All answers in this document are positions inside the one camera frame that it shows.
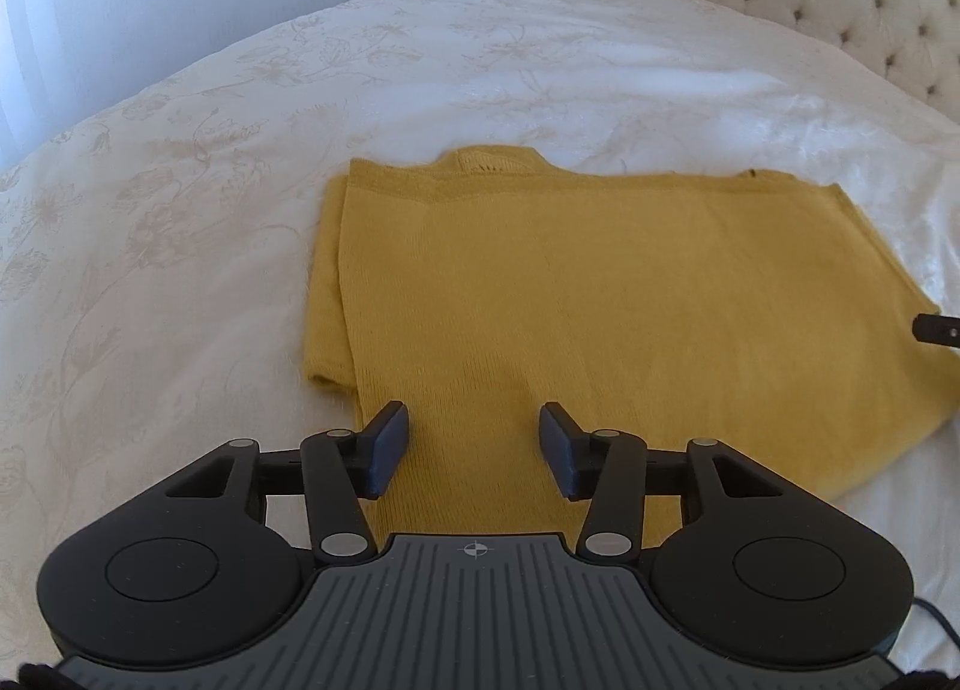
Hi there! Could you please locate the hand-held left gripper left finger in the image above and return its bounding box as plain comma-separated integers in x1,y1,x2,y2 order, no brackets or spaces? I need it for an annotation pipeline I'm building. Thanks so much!
160,400,412,566

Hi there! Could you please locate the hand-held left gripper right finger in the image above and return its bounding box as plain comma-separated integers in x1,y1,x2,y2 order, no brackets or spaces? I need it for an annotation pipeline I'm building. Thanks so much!
538,401,790,561

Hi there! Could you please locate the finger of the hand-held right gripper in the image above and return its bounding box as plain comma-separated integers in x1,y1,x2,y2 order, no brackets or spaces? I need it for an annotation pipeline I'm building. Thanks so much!
913,313,960,350

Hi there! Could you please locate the yellow knit sweater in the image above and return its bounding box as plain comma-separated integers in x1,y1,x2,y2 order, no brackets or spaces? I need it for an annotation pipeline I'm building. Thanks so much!
302,145,960,548

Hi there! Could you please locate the white floral bedspread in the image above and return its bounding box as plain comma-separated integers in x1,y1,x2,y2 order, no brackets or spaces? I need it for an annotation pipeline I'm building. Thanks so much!
0,0,960,676

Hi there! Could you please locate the white sheer curtain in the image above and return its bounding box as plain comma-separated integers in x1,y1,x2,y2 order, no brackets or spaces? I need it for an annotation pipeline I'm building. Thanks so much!
0,0,50,162

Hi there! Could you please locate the black cable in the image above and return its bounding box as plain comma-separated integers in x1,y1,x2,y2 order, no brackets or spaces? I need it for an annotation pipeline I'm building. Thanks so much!
910,595,960,655

